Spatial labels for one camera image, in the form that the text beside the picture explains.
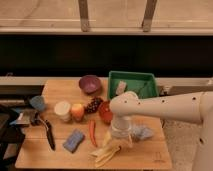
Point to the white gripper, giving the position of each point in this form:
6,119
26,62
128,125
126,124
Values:
120,128

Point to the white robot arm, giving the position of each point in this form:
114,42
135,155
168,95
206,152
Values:
191,107

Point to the yellow banana bunch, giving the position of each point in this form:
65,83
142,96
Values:
106,153

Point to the red bowl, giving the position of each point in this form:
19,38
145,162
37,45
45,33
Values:
105,113

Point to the purple bowl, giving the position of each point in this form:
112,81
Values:
90,84

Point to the crumpled blue grey cloth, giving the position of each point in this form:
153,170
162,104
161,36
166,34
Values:
141,132

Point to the orange red chili pepper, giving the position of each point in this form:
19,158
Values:
92,132

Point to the dark grape bunch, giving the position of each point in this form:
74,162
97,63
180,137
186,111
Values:
92,107

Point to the blue sponge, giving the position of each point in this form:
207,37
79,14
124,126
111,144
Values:
73,141

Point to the wooden cutting board tabletop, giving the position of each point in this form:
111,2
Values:
35,152

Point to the red yellow apple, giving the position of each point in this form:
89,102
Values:
77,111

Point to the tan sponge in bin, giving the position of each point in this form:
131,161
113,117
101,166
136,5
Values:
121,87

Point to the green plastic bin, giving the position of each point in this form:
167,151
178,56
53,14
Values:
143,84

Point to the white cup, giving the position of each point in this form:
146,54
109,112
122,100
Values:
62,110

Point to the dark clutter pile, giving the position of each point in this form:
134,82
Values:
10,133

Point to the black handled knife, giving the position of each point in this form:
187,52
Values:
49,133

